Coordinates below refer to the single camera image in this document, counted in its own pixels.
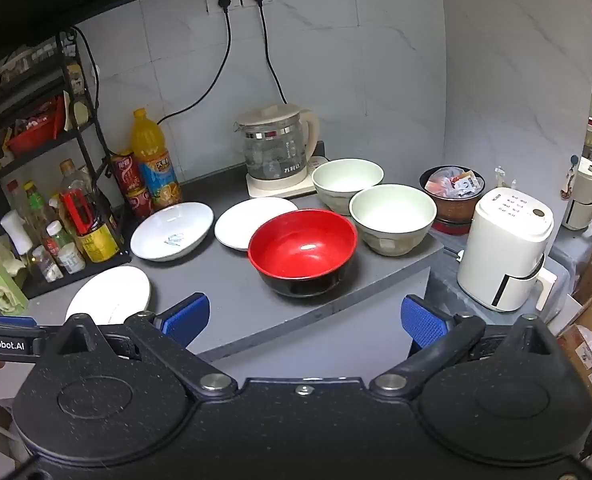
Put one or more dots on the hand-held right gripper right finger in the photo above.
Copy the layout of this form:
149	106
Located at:
421	322

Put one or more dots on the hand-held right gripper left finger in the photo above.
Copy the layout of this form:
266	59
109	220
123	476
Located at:
188	317

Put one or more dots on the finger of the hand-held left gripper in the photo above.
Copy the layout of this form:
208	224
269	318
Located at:
13	321

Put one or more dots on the white plate blue lettering print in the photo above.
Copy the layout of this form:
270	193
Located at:
108	292

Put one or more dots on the white plate crossed cutlery print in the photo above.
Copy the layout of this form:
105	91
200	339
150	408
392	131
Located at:
171	230

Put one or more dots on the white ceramic bowl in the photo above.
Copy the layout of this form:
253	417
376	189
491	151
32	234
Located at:
347	182
393	217

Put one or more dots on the plain white plate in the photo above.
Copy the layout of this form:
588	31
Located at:
248	225

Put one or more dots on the red and black bowl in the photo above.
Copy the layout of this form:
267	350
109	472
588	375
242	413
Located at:
301	250

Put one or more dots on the small clear jar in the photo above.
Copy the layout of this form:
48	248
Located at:
47	266

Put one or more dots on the white labelled jar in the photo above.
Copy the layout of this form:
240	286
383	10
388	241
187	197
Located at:
71	258

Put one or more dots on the white squeeze bottle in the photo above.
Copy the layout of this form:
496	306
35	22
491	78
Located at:
16	230

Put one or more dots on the small white-cap bottle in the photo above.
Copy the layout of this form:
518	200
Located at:
56	232

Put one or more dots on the white air fryer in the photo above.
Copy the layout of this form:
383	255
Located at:
506	250

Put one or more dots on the red drink can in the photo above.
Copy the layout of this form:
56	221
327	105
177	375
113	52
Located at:
126	175
138	202

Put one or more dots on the metal trash bin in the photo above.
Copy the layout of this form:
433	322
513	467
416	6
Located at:
453	195

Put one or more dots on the cream kettle base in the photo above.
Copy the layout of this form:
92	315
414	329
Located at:
281	189

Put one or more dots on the orange juice bottle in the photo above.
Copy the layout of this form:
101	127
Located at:
153	160

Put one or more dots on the red basket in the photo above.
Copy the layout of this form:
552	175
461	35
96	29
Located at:
31	136

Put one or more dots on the glass electric kettle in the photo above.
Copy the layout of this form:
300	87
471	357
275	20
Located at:
276	145

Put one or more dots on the white small appliance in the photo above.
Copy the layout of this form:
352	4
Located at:
583	192

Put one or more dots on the black metal rack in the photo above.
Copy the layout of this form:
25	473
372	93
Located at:
83	125

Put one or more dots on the dark range hood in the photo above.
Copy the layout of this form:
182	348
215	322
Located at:
51	0

